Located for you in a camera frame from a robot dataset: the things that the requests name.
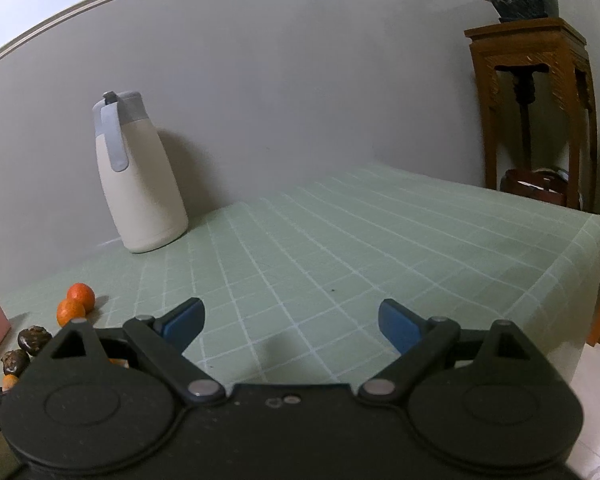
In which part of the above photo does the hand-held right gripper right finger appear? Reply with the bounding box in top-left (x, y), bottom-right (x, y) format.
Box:
top-left (357, 298), bottom-right (548, 406)

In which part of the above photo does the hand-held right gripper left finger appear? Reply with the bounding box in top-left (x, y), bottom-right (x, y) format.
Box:
top-left (27, 297), bottom-right (227, 406)

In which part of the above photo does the white thermos jug grey lid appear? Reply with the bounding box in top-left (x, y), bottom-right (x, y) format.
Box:
top-left (94, 91), bottom-right (189, 254)

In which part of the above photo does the carved wooden plant stand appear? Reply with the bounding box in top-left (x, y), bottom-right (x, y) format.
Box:
top-left (464, 17), bottom-right (598, 211)

